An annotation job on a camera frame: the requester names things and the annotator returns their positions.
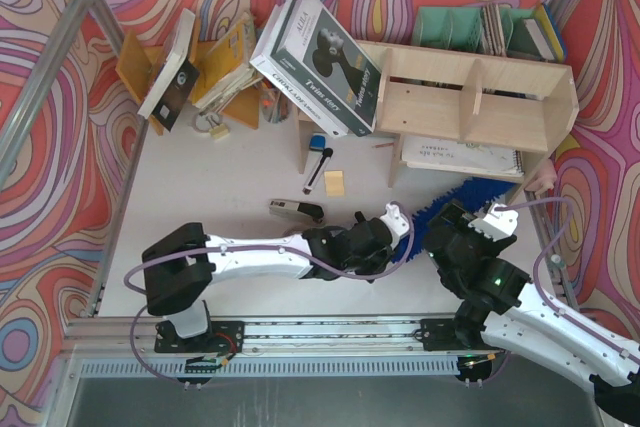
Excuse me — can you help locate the blue microfiber duster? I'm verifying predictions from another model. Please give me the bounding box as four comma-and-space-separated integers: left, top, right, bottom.
406, 177, 515, 262

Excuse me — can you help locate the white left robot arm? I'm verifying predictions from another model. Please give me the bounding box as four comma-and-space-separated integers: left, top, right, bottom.
142, 204, 411, 340

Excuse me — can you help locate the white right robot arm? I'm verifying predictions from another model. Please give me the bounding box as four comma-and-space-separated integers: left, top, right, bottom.
423, 201, 639, 426

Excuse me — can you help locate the light wooden bookshelf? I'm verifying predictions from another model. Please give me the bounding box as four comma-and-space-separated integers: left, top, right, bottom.
292, 39, 580, 205

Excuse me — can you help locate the yellow sticky note pad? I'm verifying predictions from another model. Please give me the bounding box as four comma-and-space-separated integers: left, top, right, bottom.
324, 171, 345, 197

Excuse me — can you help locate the grey black stapler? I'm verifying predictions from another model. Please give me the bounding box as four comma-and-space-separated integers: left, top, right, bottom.
268, 199, 325, 225

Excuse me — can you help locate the black and white marker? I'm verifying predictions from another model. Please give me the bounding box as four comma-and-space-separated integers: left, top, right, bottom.
302, 148, 333, 195

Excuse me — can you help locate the blue and white eraser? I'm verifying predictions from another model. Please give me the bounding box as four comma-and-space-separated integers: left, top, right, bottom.
309, 134, 326, 152

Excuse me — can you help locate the pink pig figurine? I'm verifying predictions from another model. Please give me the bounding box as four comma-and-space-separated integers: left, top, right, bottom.
524, 159, 557, 196

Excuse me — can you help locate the coloured pencils bundle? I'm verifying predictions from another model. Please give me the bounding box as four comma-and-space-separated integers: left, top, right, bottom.
259, 87, 291, 124

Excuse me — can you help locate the small brass padlock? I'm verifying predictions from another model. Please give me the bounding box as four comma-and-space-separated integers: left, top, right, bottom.
209, 124, 230, 140

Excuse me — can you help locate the large Twins story book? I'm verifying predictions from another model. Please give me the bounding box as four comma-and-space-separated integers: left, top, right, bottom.
268, 0, 381, 137

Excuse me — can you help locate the white Choklad book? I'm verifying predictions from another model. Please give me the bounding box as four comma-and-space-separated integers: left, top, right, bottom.
250, 0, 349, 138

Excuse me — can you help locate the mint green desk organizer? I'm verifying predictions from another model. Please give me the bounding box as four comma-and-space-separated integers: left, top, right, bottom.
411, 6, 554, 60

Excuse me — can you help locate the yellow book stack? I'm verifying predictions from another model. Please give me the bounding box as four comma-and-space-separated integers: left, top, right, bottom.
192, 11, 261, 113

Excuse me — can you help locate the blue bound book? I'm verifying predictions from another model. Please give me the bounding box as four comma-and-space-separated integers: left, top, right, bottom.
523, 3, 568, 63

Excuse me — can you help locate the black and white paperback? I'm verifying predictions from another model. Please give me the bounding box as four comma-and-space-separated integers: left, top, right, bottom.
138, 9, 199, 132

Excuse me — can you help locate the yellow wooden book stand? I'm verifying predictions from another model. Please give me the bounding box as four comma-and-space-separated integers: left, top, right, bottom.
116, 19, 262, 135

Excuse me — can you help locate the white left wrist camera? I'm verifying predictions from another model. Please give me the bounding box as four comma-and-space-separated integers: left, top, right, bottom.
379, 202, 410, 242

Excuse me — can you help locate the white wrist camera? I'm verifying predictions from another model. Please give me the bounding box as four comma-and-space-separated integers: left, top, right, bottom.
469, 203, 519, 241
379, 202, 410, 242

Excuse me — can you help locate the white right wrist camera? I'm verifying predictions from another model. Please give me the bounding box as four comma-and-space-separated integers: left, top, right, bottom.
469, 203, 519, 241

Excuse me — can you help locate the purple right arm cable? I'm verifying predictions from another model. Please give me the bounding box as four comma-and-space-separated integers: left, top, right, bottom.
497, 196, 640, 363

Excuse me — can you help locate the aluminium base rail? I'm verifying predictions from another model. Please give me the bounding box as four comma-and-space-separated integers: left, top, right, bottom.
64, 315, 606, 378

